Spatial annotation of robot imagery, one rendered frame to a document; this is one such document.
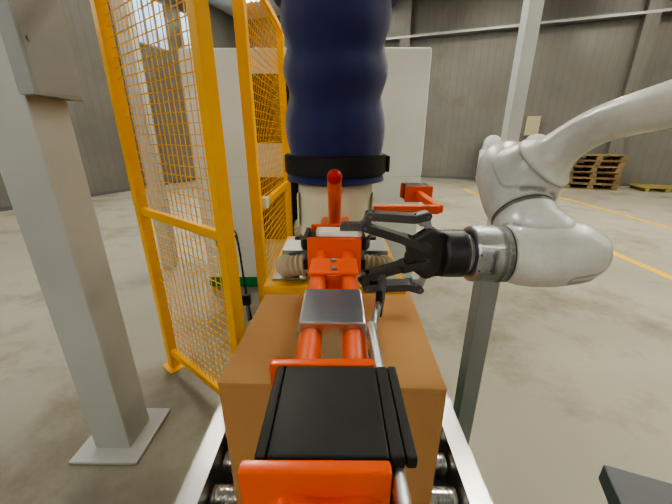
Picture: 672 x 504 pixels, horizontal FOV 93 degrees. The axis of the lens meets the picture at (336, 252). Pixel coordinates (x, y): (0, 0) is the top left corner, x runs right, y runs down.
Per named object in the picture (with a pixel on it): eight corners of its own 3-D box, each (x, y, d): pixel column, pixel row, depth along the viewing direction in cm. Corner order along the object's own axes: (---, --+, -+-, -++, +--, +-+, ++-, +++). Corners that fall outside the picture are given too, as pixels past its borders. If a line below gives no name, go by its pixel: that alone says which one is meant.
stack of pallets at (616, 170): (606, 186, 918) (615, 153, 888) (619, 190, 842) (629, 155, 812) (555, 184, 960) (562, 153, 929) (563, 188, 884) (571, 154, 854)
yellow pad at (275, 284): (287, 242, 97) (286, 226, 95) (320, 242, 97) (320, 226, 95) (263, 294, 65) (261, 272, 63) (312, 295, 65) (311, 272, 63)
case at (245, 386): (289, 353, 126) (283, 258, 112) (391, 356, 124) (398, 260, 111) (240, 529, 70) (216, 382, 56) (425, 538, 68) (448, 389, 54)
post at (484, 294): (442, 465, 140) (476, 249, 106) (457, 465, 140) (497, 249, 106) (447, 480, 134) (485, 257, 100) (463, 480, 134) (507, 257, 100)
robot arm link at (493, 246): (509, 292, 48) (469, 292, 48) (483, 268, 56) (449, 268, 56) (521, 234, 45) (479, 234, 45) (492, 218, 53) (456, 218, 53)
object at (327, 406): (275, 410, 25) (270, 357, 23) (371, 411, 25) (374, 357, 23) (246, 540, 17) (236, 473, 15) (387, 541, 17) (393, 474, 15)
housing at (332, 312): (303, 322, 37) (302, 287, 35) (362, 323, 37) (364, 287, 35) (296, 363, 30) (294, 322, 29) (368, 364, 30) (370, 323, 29)
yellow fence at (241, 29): (288, 286, 306) (274, 27, 234) (298, 286, 306) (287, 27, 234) (260, 371, 196) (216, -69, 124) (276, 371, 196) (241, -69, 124)
